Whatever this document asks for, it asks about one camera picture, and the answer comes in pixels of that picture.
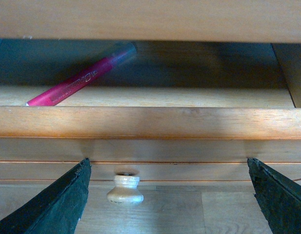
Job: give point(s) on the wooden nightstand dresser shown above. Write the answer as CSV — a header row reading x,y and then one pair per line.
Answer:
x,y
203,20

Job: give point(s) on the wooden drawer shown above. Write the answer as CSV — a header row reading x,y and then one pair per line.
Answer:
x,y
177,113

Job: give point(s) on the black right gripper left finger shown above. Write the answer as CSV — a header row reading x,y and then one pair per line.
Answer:
x,y
56,209

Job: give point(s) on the wooden drawer knob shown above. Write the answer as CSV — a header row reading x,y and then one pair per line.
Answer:
x,y
125,192

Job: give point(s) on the pink marker with white cap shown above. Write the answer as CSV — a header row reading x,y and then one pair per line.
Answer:
x,y
67,88

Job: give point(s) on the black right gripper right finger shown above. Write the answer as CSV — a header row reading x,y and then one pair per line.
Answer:
x,y
278,197

